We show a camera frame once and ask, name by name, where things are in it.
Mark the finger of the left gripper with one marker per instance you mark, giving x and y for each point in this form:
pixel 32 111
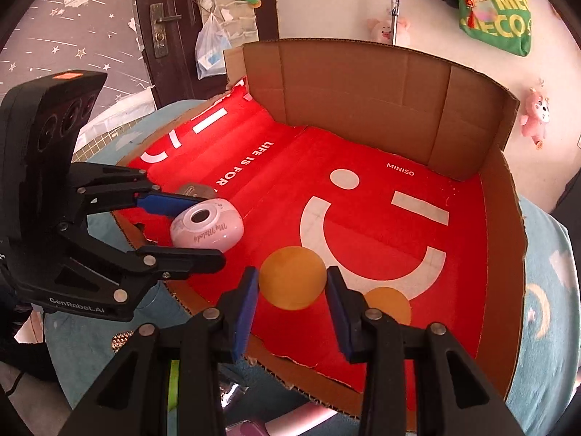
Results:
pixel 172 260
pixel 170 204

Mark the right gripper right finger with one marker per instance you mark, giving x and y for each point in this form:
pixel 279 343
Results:
pixel 347 313

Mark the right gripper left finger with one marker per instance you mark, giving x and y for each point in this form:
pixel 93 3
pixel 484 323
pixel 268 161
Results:
pixel 130 397

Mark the pink round mirror case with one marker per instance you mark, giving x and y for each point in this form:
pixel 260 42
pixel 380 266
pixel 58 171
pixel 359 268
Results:
pixel 211 224

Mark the orange round soap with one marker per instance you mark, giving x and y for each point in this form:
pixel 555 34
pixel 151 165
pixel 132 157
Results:
pixel 292 278
pixel 391 302

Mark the gold studded cylinder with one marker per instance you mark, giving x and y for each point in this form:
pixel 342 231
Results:
pixel 119 340

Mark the pink nail polish bottle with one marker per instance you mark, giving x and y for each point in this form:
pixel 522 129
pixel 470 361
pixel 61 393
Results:
pixel 247 428

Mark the yellow green duck toy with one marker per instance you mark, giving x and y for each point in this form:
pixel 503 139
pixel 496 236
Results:
pixel 172 396

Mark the teal fleece blanket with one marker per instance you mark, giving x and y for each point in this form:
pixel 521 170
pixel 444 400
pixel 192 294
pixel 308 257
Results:
pixel 80 347

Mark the dark brown door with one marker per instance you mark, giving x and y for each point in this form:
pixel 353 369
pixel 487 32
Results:
pixel 174 77

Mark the red Miniso bag liner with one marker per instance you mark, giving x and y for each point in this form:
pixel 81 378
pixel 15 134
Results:
pixel 381 219

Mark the white plastic bag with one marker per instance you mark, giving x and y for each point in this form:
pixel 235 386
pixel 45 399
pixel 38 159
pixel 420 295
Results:
pixel 211 43

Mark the beige hanging organizer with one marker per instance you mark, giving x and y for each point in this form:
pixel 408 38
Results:
pixel 237 18

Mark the pink fox plush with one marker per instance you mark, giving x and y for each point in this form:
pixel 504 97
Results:
pixel 535 118

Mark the pink pig plush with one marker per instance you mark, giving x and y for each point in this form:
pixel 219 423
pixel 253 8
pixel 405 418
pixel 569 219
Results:
pixel 381 31

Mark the orange capped metal tube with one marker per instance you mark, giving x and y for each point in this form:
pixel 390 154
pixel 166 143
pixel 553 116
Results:
pixel 395 12

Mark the green tote bag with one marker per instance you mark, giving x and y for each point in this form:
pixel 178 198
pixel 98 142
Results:
pixel 504 24

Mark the door handle plate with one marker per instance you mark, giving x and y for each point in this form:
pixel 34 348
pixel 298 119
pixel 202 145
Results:
pixel 158 26

